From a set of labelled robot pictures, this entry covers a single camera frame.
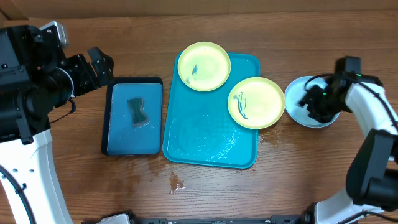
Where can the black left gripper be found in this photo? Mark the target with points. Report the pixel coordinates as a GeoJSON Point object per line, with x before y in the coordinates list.
{"type": "Point", "coordinates": [106, 73]}

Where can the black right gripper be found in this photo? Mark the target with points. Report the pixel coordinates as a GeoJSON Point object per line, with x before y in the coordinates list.
{"type": "Point", "coordinates": [315, 101]}

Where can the white plate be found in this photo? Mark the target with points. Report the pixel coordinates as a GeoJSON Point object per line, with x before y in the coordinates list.
{"type": "Point", "coordinates": [293, 94]}

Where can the green and orange sponge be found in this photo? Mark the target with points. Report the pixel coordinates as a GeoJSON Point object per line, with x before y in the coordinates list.
{"type": "Point", "coordinates": [136, 108]}

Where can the yellow plate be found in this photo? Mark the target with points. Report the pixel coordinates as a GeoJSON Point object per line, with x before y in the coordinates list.
{"type": "Point", "coordinates": [204, 66]}
{"type": "Point", "coordinates": [256, 103]}

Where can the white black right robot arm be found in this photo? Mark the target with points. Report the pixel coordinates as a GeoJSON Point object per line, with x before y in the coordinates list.
{"type": "Point", "coordinates": [370, 187]}

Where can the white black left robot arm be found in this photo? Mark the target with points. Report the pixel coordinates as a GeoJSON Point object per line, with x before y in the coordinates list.
{"type": "Point", "coordinates": [37, 77]}

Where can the teal serving tray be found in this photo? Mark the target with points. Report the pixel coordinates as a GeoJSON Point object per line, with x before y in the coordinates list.
{"type": "Point", "coordinates": [198, 127]}

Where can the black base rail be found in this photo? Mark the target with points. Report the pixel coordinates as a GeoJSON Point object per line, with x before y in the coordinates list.
{"type": "Point", "coordinates": [217, 220]}

